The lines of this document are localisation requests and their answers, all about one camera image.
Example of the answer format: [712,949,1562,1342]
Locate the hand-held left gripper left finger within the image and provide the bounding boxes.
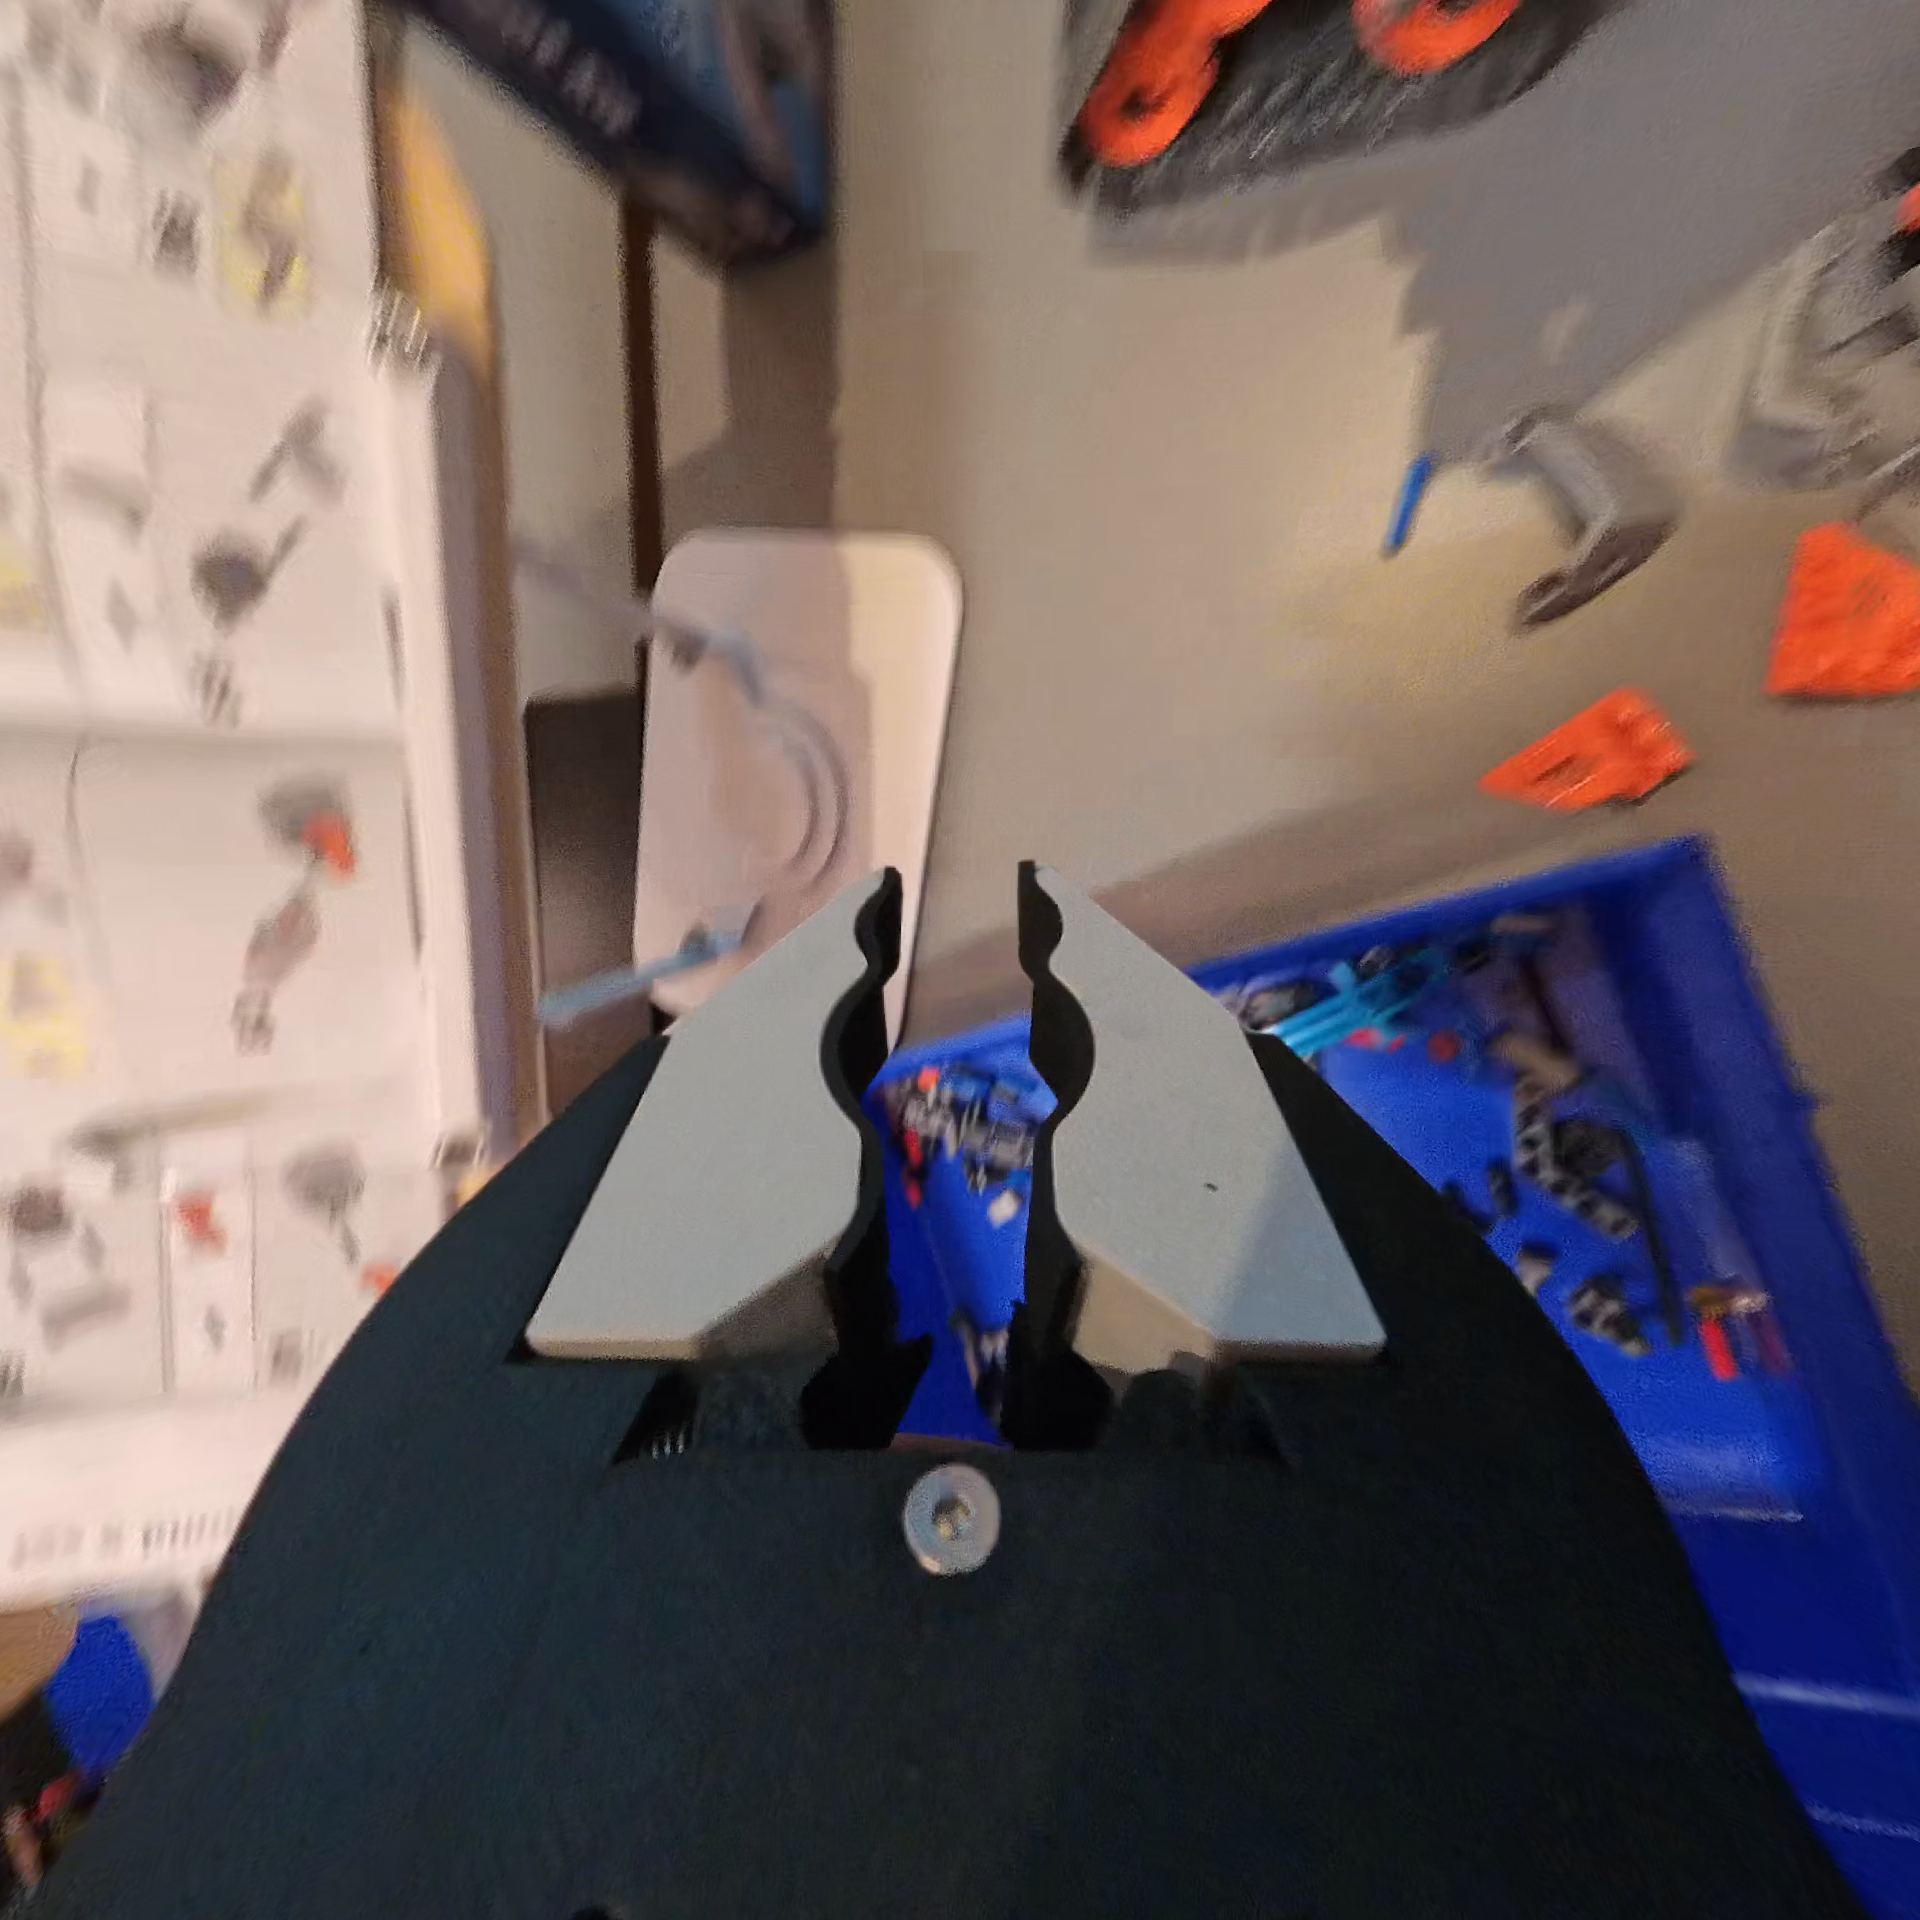
[522,866,906,1446]

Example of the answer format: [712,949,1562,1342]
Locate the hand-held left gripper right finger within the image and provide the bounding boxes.
[1005,858,1386,1446]

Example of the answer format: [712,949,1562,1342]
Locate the heap of small toy parts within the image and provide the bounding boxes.
[884,907,1794,1399]

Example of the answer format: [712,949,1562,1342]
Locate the blue plastic bin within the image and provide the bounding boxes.
[871,834,1920,1920]

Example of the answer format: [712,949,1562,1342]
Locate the grey curved toy panel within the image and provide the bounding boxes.
[1477,409,1687,637]

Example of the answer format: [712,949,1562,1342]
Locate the grey panel assembly orange pins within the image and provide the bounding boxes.
[1724,150,1920,505]

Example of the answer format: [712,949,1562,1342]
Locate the teal toy rotor blade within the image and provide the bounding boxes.
[1266,952,1447,1056]

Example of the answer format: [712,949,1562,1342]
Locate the orange triangular toy panel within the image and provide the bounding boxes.
[1766,523,1920,702]
[1477,687,1699,817]

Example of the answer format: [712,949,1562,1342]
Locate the white instruction booklet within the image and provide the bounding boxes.
[0,0,504,1615]

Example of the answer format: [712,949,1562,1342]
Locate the blue cardboard box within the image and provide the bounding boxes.
[396,0,835,270]

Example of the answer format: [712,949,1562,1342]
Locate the grey orange tracked toy vehicle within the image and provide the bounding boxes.
[1055,0,1644,220]

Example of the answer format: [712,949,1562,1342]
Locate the white suction mount plate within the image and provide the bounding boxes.
[630,528,967,1027]

